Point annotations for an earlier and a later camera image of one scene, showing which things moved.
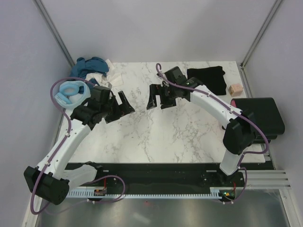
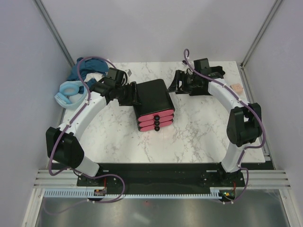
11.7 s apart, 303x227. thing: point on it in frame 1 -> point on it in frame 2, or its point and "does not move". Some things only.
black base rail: [164, 176] does not move
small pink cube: [235, 90] does not move
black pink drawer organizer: [266, 111] -> [156, 110]
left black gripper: [125, 109] -> [133, 99]
